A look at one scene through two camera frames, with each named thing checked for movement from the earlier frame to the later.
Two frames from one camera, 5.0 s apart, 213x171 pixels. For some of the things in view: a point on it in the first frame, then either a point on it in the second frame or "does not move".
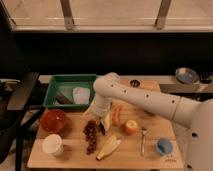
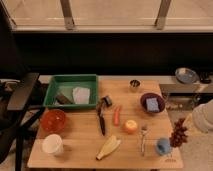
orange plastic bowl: [52, 120] does not move
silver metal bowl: [185, 75] does not move
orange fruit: [131, 126] does not move
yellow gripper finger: [89, 112] → [188, 121]
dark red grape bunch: [90, 132] → [179, 135]
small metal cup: [135, 83] does not move
